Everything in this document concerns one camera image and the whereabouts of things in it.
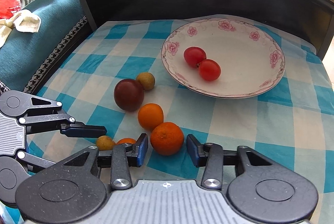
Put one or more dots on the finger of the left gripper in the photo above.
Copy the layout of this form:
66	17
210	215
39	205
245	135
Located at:
34	114
14	170

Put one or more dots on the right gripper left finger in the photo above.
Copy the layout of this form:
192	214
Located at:
77	187

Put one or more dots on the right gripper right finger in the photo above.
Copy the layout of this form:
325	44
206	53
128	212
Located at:
245	186

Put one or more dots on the brown longan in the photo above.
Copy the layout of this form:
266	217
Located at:
105	143

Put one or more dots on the small orange mandarin hidden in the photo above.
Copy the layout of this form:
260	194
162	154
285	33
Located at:
126	140

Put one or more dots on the dark purple plum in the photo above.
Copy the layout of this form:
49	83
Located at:
128	94

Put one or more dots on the orange mandarin large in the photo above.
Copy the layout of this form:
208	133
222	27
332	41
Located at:
167	139

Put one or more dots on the brown-green longan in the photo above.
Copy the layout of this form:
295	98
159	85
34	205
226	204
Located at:
147	80

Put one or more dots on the teal sofa blanket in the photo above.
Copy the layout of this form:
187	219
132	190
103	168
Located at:
25	56

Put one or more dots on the blue white checkered cloth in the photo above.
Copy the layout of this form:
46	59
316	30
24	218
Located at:
291	124

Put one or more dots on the white cloth on sofa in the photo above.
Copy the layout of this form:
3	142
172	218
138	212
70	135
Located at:
23	21

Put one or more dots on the red plastic bag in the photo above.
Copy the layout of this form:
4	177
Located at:
8	8

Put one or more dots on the red tomato front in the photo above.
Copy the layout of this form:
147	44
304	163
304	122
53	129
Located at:
209	70

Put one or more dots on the red tomato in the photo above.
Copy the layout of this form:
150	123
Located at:
209	70
194	56

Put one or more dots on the white floral plate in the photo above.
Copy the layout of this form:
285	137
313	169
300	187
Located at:
251	61

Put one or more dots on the red tomato rear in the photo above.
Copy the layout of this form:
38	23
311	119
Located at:
194	56

